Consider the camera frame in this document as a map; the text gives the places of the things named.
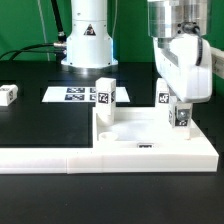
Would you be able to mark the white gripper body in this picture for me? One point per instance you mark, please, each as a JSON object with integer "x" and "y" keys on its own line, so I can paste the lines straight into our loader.
{"x": 176, "y": 63}

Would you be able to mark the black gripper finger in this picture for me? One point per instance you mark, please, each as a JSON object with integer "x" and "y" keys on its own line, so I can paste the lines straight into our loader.
{"x": 182, "y": 114}

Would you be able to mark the white square tabletop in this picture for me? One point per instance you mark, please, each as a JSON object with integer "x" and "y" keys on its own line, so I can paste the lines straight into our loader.
{"x": 135, "y": 127}

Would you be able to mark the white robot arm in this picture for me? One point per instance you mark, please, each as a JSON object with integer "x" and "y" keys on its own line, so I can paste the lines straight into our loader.
{"x": 89, "y": 46}

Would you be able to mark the white L-shaped obstacle fence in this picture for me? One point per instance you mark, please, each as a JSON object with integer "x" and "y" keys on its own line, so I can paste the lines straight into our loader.
{"x": 196, "y": 156}

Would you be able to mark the white tag marker sheet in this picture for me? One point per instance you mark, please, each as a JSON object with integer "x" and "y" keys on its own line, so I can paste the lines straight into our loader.
{"x": 69, "y": 94}

